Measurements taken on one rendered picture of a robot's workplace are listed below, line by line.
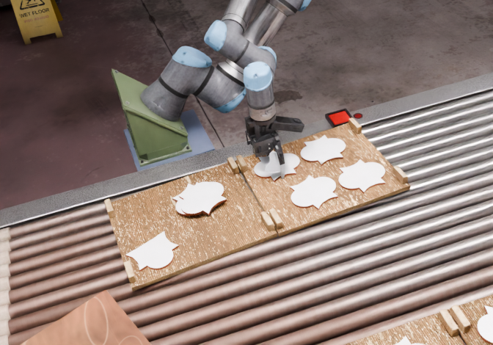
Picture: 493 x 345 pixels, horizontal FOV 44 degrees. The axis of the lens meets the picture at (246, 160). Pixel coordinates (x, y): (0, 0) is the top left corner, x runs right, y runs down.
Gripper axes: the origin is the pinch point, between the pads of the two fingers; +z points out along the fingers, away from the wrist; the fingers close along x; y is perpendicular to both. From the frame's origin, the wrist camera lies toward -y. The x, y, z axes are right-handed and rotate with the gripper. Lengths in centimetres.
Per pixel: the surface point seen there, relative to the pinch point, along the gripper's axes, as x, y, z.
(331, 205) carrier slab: 22.9, -6.8, 0.7
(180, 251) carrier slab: 19.8, 36.7, -0.1
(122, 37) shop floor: -303, 12, 94
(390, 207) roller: 29.4, -21.8, 2.8
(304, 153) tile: -0.9, -9.8, -0.1
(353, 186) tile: 19.7, -15.7, 0.1
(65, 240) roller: -1, 66, 1
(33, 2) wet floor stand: -338, 66, 62
